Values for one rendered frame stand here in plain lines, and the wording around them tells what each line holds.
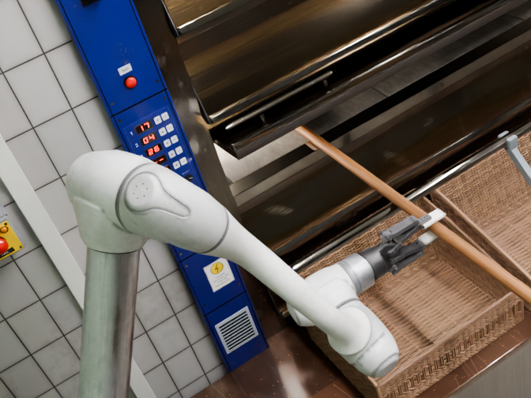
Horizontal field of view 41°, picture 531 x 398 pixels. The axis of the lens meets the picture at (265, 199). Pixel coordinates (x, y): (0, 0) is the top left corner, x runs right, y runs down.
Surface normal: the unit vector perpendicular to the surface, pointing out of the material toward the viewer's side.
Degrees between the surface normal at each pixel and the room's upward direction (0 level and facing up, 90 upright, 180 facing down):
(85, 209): 63
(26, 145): 90
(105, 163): 10
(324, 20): 70
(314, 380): 0
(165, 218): 86
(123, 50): 90
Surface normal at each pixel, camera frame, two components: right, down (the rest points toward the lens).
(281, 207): 0.37, 0.16
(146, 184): -0.40, -0.30
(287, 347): -0.25, -0.76
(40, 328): 0.48, 0.44
